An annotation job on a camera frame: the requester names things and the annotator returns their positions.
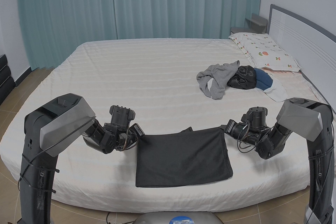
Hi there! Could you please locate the grey garment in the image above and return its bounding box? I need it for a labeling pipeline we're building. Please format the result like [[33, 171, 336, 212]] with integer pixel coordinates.
[[196, 60, 241, 100]]

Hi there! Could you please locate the white garment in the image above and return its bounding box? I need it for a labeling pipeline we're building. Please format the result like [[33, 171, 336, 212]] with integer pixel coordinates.
[[265, 78, 287, 102]]

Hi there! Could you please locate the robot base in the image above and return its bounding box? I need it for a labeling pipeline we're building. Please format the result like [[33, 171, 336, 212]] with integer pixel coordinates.
[[130, 212, 222, 224]]

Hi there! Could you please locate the thin black cable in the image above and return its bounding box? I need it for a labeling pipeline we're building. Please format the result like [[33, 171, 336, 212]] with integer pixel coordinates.
[[105, 211, 132, 224]]

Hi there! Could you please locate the white printed pillow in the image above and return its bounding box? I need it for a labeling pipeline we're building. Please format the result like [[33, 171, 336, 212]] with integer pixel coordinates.
[[228, 32, 302, 72]]

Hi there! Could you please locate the black T-shirt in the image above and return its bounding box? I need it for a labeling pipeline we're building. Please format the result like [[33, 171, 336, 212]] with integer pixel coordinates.
[[135, 126, 234, 188]]

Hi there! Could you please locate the shiny black garment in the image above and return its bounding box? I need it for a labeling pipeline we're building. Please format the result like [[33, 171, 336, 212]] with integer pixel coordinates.
[[227, 65, 257, 91]]

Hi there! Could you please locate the dark blue garment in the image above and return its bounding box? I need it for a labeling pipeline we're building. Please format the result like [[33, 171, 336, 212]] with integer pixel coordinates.
[[254, 68, 275, 93]]

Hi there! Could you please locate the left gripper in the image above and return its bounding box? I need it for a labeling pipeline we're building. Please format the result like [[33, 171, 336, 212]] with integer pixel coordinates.
[[126, 123, 145, 148]]

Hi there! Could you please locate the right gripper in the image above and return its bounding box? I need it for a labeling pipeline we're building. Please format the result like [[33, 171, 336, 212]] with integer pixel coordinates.
[[220, 119, 249, 141]]

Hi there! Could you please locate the grey bedside table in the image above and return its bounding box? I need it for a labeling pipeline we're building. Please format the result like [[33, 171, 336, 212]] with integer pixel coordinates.
[[230, 13, 268, 35]]

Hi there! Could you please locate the bed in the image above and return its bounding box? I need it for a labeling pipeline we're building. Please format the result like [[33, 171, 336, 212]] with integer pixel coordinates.
[[0, 4, 336, 213]]

